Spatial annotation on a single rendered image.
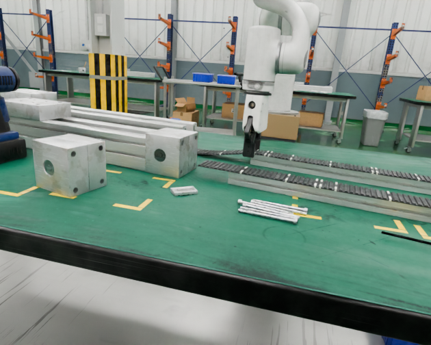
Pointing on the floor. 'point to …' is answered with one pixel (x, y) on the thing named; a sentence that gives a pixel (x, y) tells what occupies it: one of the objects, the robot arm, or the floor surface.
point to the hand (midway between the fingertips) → (251, 148)
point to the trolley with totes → (204, 85)
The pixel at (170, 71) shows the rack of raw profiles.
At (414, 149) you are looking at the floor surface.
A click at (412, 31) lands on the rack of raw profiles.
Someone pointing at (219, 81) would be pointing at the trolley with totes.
